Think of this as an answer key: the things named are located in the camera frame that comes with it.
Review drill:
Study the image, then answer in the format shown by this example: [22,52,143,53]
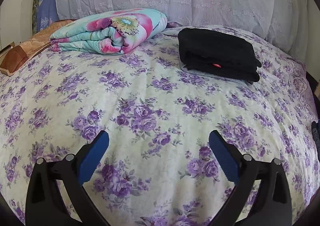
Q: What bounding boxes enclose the black pants with smiley patch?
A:
[177,28,262,83]

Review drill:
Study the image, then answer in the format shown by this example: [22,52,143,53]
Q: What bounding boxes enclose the blue denim jeans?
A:
[311,121,320,160]

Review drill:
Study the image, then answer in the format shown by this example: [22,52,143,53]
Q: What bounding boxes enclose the purple floral bedsheet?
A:
[1,26,319,225]

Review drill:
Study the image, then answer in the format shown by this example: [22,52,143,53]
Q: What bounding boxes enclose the grey folded garment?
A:
[180,62,254,86]

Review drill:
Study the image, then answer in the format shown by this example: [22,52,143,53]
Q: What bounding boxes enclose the brown gold pillow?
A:
[1,19,75,77]

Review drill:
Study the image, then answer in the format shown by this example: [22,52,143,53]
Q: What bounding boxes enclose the folded teal pink floral blanket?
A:
[49,8,168,54]

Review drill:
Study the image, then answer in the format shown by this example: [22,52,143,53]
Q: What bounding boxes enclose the blue patterned pillow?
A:
[36,0,59,32]

